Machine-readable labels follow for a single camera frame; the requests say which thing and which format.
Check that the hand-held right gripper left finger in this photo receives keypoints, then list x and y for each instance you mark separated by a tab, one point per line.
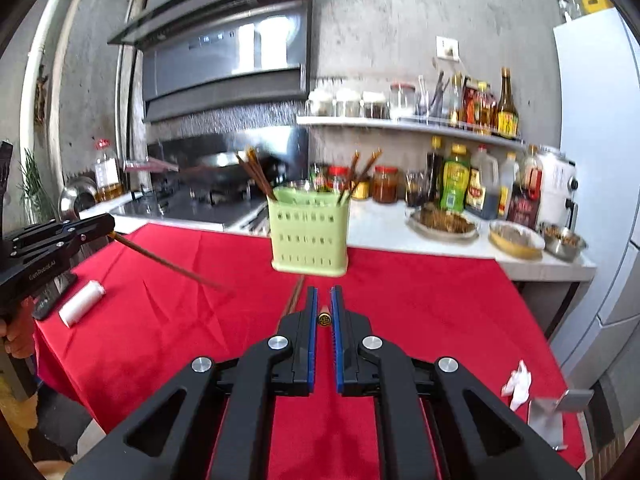
312	350

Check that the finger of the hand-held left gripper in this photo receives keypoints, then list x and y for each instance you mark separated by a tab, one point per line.
60	251
90	224

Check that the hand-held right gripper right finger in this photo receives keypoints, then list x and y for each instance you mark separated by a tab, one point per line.
339	350

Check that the green perforated chopstick holder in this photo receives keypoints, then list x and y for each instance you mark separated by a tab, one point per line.
307	235

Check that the glass holding utensils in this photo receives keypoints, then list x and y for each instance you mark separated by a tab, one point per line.
431	102

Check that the person's left hand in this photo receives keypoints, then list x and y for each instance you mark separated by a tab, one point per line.
20	337

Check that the steel pot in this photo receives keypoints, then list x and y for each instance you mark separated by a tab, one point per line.
77	197

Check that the black flat device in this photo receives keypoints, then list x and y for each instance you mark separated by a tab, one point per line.
47	307

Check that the red-capped cooking oil bottle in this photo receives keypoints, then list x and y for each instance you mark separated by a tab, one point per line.
107	175

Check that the white roll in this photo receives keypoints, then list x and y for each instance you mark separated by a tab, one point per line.
80	304

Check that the green plant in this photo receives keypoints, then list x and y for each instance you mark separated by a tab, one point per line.
32	180

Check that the red tablecloth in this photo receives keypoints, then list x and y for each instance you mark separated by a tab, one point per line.
430	310

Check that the black gas stove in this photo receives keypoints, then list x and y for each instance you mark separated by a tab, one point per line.
200	205

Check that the white kitchen counter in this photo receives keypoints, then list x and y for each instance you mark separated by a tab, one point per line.
380	230

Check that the dried hanging plant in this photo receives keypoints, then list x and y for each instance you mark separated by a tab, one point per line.
41	95

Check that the black wok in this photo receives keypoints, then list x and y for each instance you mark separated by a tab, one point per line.
220	165

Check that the cream fluffy cloth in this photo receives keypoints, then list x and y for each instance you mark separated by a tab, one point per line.
17	425

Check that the small yellow-label jar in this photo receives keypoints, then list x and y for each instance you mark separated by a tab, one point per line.
362	189

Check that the plate of cooked food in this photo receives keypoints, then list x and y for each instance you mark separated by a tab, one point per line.
445	222

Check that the red chili sauce jar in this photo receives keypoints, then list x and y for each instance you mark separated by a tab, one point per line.
386	187

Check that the red-lidded jar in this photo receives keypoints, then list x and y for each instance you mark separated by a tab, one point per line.
337	179

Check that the green and red can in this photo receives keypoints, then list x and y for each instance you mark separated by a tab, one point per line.
318	177

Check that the glass of dark sauce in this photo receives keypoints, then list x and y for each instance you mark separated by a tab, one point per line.
417	191

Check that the crumpled white tissue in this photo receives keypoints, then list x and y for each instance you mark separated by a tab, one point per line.
519	385

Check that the green plastic bottle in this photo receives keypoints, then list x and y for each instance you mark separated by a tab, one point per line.
455	182

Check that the yellow-capped soy sauce bottle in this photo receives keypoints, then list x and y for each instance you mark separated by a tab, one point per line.
435	170

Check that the yellow dish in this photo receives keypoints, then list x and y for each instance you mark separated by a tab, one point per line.
517	240

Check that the grey range hood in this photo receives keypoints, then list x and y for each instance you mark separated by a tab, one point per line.
225	60

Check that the folded metal stand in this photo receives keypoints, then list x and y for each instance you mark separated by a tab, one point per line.
545	417

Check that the large dark liquid jug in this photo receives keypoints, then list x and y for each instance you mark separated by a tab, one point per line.
482	187

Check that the white plastic bottle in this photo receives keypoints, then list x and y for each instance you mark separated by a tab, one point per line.
507	180

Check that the white-lidded dark spice jar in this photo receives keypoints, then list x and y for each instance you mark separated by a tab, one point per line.
375	107

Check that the steel bowl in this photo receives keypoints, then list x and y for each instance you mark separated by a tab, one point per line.
564	242

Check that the tall empty glass jar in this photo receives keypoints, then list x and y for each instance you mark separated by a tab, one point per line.
403	102

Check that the clear red-label oil bottle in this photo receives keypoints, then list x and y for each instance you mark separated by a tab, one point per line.
531	172

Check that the slim clear bottle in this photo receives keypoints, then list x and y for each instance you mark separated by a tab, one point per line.
456	102

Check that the white kitchen appliance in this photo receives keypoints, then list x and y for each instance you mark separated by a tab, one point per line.
557	185

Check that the red seasoning packet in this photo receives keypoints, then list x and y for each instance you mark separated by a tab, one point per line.
469	105

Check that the orange sauce bottle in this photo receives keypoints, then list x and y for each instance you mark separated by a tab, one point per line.
485	110

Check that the brown yellow-label bottle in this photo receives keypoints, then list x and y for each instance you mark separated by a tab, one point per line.
507	117

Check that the white refrigerator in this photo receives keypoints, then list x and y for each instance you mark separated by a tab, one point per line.
600	160

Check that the white pump bottle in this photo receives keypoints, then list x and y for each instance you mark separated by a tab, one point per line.
566	7

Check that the yellow box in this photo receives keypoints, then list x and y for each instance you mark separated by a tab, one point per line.
596	4

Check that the white wall pipe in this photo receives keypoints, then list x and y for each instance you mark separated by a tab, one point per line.
45	75

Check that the white wall shelf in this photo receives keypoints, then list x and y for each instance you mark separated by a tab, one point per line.
400	125

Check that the white wall socket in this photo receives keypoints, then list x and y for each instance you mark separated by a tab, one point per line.
446	49

